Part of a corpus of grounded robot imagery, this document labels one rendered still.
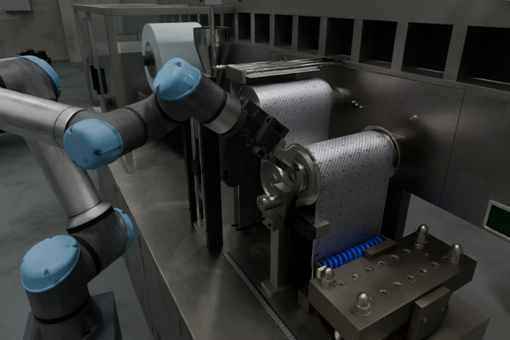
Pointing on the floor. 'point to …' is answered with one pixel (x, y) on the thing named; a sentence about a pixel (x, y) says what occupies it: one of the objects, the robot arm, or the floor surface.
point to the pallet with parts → (37, 55)
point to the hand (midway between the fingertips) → (286, 169)
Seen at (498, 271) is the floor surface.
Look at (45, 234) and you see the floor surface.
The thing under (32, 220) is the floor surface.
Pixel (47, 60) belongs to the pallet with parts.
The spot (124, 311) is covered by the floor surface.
